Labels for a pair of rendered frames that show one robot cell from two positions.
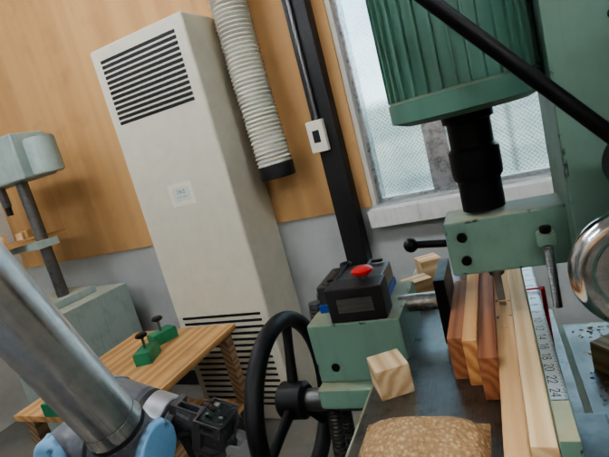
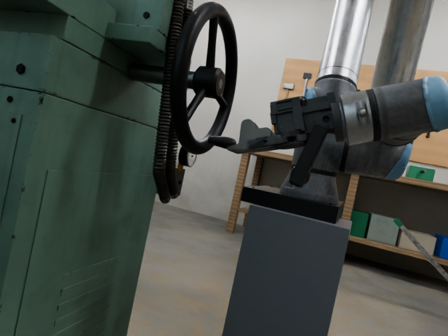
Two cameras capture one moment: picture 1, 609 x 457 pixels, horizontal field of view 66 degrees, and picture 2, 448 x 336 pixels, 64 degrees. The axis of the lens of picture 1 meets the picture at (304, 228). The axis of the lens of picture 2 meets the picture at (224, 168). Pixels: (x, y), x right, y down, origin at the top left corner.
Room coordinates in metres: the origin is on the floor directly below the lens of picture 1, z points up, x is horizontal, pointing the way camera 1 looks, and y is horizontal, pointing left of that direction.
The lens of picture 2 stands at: (1.42, 0.08, 0.66)
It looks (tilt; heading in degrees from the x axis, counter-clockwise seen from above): 1 degrees down; 174
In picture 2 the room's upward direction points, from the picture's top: 12 degrees clockwise
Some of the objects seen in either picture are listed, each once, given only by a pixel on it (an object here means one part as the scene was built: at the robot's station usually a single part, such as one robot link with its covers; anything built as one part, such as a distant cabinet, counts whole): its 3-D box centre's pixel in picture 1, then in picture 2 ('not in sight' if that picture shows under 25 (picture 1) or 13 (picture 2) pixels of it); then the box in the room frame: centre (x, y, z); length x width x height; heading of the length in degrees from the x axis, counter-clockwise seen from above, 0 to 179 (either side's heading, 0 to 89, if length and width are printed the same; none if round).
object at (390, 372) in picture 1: (390, 374); not in sight; (0.52, -0.05, 0.92); 0.04 x 0.04 x 0.04; 4
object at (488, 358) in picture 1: (489, 325); not in sight; (0.56, -0.20, 0.92); 0.25 x 0.02 x 0.05; 157
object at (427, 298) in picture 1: (425, 301); not in sight; (0.63, -0.14, 0.95); 0.09 x 0.07 x 0.09; 157
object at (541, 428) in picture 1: (520, 308); not in sight; (0.58, -0.25, 0.92); 0.60 x 0.02 x 0.05; 157
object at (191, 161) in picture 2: not in sight; (185, 158); (0.42, 0.07, 0.65); 0.06 x 0.04 x 0.08; 157
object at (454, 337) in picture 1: (461, 323); not in sight; (0.58, -0.17, 0.93); 0.18 x 0.02 x 0.05; 157
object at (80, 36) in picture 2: not in sight; (93, 61); (0.60, -0.17, 0.82); 0.40 x 0.21 x 0.04; 157
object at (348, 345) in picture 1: (369, 328); (150, 20); (0.67, -0.06, 0.91); 0.15 x 0.14 x 0.09; 157
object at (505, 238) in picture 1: (507, 240); not in sight; (0.57, -0.24, 1.03); 0.14 x 0.07 x 0.09; 67
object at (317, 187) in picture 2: not in sight; (311, 183); (0.27, 0.49, 0.65); 0.19 x 0.19 x 0.10
